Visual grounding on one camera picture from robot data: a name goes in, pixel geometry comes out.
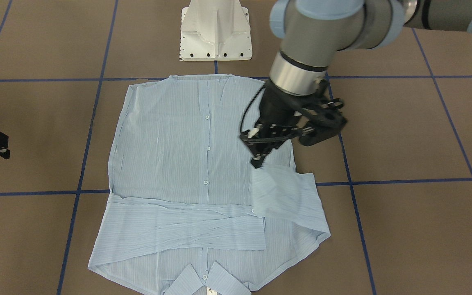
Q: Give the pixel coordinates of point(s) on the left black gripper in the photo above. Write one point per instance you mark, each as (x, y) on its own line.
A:
(275, 107)

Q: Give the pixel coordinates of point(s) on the light blue button shirt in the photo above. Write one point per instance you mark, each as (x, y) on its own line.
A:
(187, 212)

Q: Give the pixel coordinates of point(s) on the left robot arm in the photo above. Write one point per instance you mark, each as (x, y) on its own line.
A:
(313, 31)

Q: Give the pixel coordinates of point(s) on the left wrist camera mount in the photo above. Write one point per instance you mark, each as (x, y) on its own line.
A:
(320, 119)

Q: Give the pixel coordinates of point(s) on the white camera mast pedestal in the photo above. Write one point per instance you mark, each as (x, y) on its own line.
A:
(215, 30)

